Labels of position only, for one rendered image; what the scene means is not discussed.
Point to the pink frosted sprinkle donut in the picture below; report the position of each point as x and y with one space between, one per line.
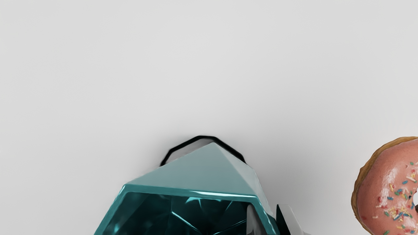
385 192

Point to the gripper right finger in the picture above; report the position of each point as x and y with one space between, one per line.
289 225

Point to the teal faceted mug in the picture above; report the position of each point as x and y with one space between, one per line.
202 173

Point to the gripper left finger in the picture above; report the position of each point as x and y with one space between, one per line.
254 223

